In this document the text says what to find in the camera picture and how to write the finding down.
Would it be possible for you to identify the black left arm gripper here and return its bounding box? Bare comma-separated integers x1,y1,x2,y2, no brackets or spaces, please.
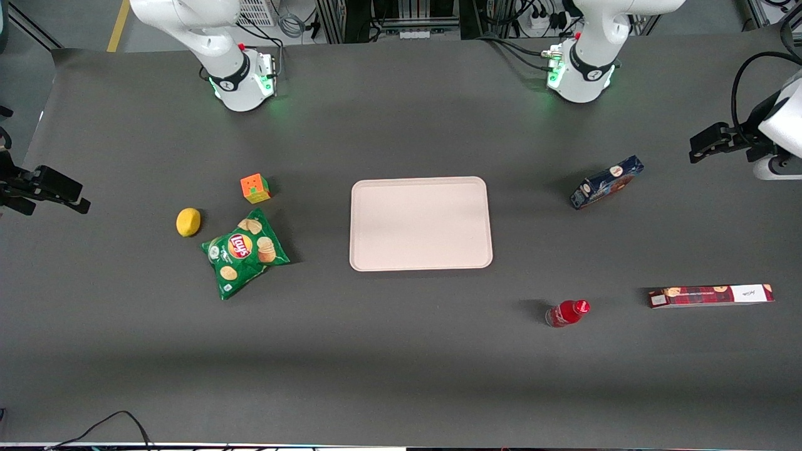
689,123,779,165

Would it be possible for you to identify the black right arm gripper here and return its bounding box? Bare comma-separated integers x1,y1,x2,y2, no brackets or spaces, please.
0,150,92,217

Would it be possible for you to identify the red plaid cookie box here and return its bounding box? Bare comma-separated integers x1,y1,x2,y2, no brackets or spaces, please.
647,284,775,309

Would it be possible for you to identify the blue chocolate cookie box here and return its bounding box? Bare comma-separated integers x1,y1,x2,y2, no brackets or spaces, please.
569,155,645,210

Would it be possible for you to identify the white perforated box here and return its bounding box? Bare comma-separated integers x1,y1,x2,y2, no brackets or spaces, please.
237,0,278,27

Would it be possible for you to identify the beige plastic tray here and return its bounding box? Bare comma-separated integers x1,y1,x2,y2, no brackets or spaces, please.
349,176,494,272

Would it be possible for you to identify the yellow lemon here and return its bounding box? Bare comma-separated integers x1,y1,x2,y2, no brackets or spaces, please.
176,207,202,238

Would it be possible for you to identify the white power strip with plugs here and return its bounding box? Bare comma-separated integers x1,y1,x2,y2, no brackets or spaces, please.
528,8,568,33

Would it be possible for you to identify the green Lays chips bag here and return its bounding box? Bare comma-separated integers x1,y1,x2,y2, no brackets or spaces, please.
200,208,291,301

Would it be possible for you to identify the orange green puzzle cube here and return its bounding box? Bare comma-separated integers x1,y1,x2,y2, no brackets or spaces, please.
240,173,272,205

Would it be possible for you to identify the red cola bottle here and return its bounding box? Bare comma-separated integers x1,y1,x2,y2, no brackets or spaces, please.
544,299,591,328

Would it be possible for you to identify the black equipment rack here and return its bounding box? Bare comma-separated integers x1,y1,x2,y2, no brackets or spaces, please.
315,0,466,44

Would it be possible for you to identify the dark grey table cover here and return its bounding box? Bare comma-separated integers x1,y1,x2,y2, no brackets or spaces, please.
0,28,802,449

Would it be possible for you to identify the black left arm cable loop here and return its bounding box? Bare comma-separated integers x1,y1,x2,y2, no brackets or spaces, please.
730,50,802,148

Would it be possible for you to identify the aluminium frame profile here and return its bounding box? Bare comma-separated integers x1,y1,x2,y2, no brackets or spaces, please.
746,0,802,29

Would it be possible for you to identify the black left base cable bundle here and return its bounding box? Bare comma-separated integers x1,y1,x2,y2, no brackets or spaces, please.
475,34,556,71

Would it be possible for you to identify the thin black cable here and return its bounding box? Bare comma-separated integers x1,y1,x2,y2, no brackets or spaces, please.
47,410,154,451

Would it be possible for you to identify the black right base cable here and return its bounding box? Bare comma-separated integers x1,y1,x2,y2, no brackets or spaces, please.
238,16,286,82

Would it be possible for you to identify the grey coiled cable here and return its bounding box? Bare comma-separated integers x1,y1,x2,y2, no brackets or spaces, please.
278,9,306,39

